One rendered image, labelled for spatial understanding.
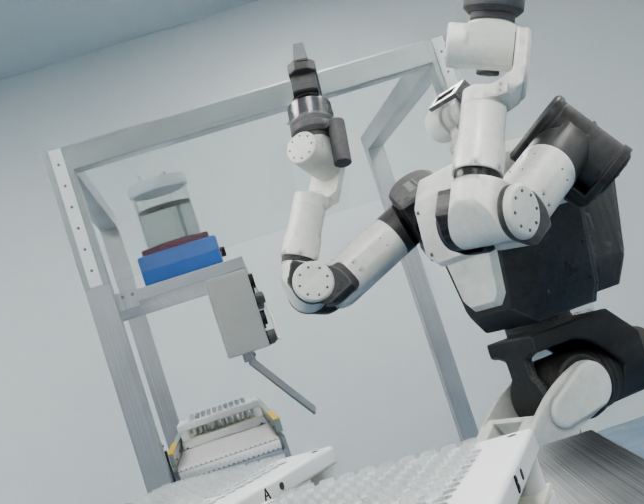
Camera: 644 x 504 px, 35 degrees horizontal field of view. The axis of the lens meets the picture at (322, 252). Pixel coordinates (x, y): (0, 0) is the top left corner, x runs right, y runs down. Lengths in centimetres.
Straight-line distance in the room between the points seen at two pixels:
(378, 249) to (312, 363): 386
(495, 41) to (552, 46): 466
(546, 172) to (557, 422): 43
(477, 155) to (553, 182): 15
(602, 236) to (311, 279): 52
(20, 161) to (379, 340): 224
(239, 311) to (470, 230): 119
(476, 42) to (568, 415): 63
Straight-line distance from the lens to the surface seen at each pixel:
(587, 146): 164
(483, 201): 141
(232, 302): 253
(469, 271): 179
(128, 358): 248
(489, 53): 152
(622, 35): 630
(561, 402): 175
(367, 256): 194
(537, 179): 152
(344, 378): 579
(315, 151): 196
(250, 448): 256
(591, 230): 183
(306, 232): 195
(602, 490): 91
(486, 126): 146
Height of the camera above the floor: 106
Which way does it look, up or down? 4 degrees up
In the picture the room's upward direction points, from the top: 18 degrees counter-clockwise
